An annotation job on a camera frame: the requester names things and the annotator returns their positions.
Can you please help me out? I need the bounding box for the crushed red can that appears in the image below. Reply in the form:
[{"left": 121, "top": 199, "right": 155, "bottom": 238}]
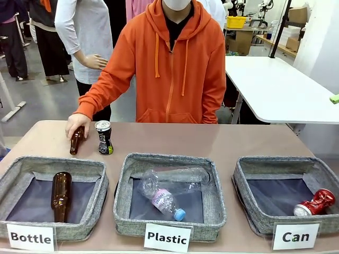
[{"left": 293, "top": 188, "right": 337, "bottom": 216}]

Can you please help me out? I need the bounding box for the clear plastic bottle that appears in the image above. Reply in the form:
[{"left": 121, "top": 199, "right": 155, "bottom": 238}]
[{"left": 137, "top": 166, "right": 213, "bottom": 198}]

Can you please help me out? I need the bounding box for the pink label plastic bottle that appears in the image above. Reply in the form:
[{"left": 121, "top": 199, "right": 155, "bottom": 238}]
[{"left": 151, "top": 188, "right": 186, "bottom": 222}]

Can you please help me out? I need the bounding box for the small brown glass bottle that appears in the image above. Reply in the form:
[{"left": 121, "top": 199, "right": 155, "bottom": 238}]
[{"left": 69, "top": 125, "right": 86, "bottom": 156}]

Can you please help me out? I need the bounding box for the large brown glass bottle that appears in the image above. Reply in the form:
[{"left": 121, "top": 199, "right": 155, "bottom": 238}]
[{"left": 50, "top": 171, "right": 73, "bottom": 223}]

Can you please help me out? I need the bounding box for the person left forearm orange sleeve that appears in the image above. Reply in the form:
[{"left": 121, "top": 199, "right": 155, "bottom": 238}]
[{"left": 202, "top": 71, "right": 227, "bottom": 124}]

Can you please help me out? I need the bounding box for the person right forearm orange sleeve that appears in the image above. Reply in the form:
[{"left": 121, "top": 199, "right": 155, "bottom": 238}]
[{"left": 77, "top": 63, "right": 136, "bottom": 121}]

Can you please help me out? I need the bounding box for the grey basket with Can sign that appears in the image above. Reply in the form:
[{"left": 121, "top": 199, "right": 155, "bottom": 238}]
[{"left": 231, "top": 155, "right": 339, "bottom": 238}]

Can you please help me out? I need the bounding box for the white Can sign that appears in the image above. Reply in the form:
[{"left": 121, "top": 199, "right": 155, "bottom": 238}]
[{"left": 272, "top": 223, "right": 320, "bottom": 251}]

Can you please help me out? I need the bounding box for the grey basket with Plastic sign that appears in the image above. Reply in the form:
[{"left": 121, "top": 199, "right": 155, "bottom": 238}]
[{"left": 113, "top": 152, "right": 228, "bottom": 243}]

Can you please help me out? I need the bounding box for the black drink can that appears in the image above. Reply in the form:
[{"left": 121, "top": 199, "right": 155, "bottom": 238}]
[{"left": 94, "top": 120, "right": 115, "bottom": 156}]

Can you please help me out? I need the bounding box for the grey basket with Bottle sign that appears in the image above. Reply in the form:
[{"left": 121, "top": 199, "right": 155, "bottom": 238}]
[{"left": 0, "top": 155, "right": 110, "bottom": 242}]

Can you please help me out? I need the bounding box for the person right hand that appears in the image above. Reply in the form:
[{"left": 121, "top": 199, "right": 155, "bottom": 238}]
[{"left": 65, "top": 113, "right": 92, "bottom": 140}]

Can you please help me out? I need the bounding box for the white table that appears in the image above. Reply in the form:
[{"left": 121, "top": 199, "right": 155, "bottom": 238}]
[{"left": 224, "top": 56, "right": 339, "bottom": 125}]

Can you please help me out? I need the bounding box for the small cardboard box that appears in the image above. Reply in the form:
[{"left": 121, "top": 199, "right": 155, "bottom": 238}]
[{"left": 286, "top": 37, "right": 301, "bottom": 52}]

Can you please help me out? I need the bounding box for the stack of white boxes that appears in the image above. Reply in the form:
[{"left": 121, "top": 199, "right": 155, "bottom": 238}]
[{"left": 280, "top": 25, "right": 306, "bottom": 46}]

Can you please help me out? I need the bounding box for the black slanted pole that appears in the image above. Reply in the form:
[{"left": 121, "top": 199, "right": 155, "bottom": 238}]
[{"left": 268, "top": 0, "right": 292, "bottom": 59}]

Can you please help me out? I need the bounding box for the cardboard box on shelf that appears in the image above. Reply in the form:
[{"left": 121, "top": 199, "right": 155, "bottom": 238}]
[{"left": 288, "top": 7, "right": 308, "bottom": 25}]

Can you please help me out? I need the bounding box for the large cardboard box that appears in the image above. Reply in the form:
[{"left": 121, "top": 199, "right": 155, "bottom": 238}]
[{"left": 227, "top": 31, "right": 254, "bottom": 56}]

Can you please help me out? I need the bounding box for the yellow plastic bin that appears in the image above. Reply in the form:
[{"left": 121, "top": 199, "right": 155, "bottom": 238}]
[{"left": 226, "top": 15, "right": 247, "bottom": 29}]

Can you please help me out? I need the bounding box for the person in orange hoodie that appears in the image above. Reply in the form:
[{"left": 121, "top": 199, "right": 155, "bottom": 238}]
[{"left": 77, "top": 0, "right": 227, "bottom": 124}]

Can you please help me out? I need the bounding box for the white face mask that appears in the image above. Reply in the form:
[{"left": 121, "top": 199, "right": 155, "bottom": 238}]
[{"left": 162, "top": 0, "right": 192, "bottom": 12}]

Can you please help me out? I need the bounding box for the white Plastic sign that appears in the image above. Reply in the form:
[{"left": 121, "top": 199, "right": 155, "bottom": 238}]
[{"left": 143, "top": 222, "right": 192, "bottom": 253}]

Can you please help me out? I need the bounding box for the pink garment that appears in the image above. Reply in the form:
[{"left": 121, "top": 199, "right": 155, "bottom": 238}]
[{"left": 125, "top": 0, "right": 150, "bottom": 23}]

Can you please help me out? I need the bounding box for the mannequin in white shirt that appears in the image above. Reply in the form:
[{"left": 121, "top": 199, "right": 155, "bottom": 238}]
[{"left": 54, "top": 0, "right": 116, "bottom": 123}]

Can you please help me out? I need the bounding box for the figure in black skirt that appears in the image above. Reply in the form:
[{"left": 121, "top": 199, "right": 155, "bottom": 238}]
[{"left": 28, "top": 0, "right": 70, "bottom": 83}]

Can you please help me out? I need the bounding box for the white desk leg stand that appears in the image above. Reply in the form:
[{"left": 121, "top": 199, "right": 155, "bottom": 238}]
[{"left": 0, "top": 70, "right": 28, "bottom": 123}]

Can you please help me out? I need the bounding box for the figure in dark purple clothes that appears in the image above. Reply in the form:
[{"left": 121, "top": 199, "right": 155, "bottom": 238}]
[{"left": 0, "top": 0, "right": 29, "bottom": 81}]

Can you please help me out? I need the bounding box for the white Bottle sign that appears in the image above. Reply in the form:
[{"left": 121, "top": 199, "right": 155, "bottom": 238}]
[{"left": 6, "top": 223, "right": 56, "bottom": 252}]

